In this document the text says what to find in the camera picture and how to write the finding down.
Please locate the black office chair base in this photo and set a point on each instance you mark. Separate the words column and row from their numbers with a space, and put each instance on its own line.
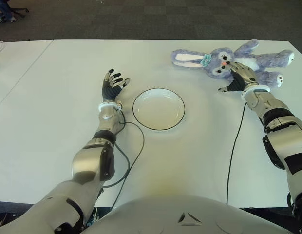
column 19, row 11

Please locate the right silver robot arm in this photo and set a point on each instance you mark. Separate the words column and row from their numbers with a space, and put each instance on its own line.
column 287, row 136

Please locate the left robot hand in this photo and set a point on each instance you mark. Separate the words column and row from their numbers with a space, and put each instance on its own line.
column 110, row 89

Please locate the silver robot torso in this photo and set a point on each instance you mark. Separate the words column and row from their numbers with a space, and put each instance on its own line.
column 165, row 214

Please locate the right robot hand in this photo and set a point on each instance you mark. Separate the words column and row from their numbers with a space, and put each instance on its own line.
column 241, row 78

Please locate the person in blue jeans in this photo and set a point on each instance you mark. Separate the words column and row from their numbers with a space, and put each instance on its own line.
column 3, row 11

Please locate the white plate black rim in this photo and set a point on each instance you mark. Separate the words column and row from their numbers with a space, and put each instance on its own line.
column 158, row 109

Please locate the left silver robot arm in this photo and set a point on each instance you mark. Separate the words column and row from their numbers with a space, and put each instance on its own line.
column 91, row 158

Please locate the purple plush bunny doll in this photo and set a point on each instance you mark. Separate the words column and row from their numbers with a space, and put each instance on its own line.
column 214, row 61

